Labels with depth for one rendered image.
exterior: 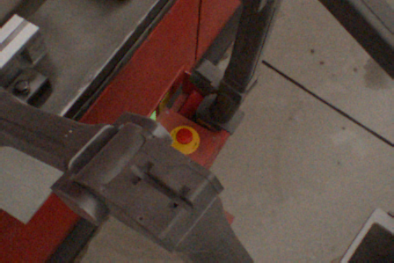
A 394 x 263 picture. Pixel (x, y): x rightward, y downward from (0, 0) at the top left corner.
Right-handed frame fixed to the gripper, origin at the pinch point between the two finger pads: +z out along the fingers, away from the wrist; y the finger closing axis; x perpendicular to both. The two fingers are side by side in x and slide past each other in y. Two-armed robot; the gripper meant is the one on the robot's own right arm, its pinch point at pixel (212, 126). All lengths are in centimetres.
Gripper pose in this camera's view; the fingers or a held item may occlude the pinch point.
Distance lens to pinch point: 148.5
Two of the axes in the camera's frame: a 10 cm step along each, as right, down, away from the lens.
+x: -5.0, 7.5, -4.3
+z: -2.1, 3.8, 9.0
